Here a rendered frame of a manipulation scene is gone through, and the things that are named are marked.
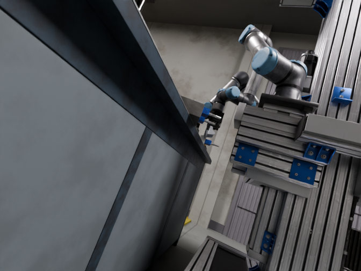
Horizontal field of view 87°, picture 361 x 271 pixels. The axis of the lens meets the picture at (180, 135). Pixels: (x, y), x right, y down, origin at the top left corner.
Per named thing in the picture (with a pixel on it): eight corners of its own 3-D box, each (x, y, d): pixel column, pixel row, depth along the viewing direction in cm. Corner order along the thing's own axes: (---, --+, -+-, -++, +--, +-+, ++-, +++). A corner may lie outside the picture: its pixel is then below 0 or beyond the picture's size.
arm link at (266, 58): (298, 68, 83) (265, 33, 123) (273, 50, 79) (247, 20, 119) (276, 88, 91) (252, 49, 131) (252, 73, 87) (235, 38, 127)
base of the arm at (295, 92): (296, 118, 95) (300, 100, 96) (306, 105, 81) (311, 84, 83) (264, 111, 100) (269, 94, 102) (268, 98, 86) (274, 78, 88)
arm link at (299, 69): (308, 92, 88) (315, 68, 91) (288, 78, 84) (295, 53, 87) (286, 99, 99) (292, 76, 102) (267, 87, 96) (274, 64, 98)
